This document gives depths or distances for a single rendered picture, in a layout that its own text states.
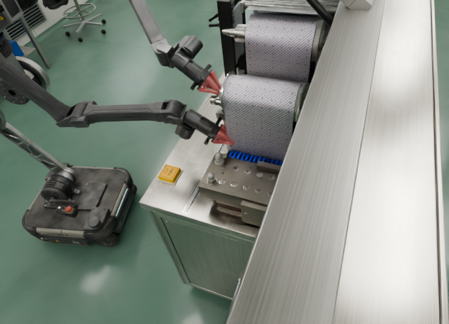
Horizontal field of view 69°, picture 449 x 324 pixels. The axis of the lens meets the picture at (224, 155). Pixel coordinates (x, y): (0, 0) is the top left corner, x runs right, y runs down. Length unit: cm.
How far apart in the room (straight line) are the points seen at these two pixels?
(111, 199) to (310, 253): 203
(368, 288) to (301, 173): 24
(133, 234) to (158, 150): 78
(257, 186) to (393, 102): 52
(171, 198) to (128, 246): 107
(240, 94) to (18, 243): 207
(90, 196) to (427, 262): 204
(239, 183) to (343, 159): 78
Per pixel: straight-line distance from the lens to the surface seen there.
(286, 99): 105
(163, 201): 132
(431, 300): 58
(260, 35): 122
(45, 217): 243
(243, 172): 118
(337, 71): 53
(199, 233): 134
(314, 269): 32
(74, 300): 233
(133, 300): 218
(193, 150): 146
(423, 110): 84
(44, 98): 140
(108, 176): 243
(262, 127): 112
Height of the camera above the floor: 194
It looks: 47 degrees down
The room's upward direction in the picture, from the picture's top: 8 degrees counter-clockwise
